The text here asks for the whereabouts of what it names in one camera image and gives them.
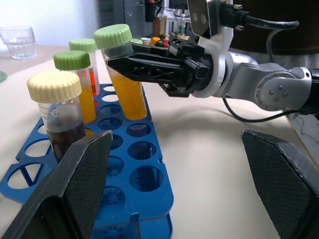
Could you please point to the green capped tube, red liquid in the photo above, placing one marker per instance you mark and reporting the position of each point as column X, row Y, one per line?
column 82, row 44

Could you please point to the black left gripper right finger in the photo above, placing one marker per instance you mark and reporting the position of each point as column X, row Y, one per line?
column 281, row 179

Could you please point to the clear drinking glass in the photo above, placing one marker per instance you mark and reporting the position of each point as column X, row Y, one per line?
column 18, row 42

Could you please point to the pile of colourful toy pieces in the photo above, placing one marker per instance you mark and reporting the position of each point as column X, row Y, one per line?
column 160, row 41

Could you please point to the clear plastic bottle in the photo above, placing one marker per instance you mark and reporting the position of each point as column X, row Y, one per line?
column 182, row 25

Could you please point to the brown cardboard box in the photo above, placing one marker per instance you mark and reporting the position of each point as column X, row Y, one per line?
column 160, row 26

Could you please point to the cream capped tube, dark liquid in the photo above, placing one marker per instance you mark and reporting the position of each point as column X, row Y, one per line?
column 53, row 87

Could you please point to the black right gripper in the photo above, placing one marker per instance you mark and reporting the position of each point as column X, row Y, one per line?
column 194, row 53

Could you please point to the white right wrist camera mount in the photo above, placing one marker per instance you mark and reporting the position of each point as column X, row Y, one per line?
column 224, row 42

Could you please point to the blue test tube rack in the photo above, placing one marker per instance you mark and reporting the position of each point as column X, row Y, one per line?
column 149, row 174

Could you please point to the small white cup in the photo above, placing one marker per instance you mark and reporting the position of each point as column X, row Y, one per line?
column 145, row 41

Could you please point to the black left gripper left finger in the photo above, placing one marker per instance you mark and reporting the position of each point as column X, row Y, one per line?
column 82, row 174

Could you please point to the green capped tube, yellow liquid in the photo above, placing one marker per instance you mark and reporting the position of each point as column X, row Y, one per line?
column 72, row 60

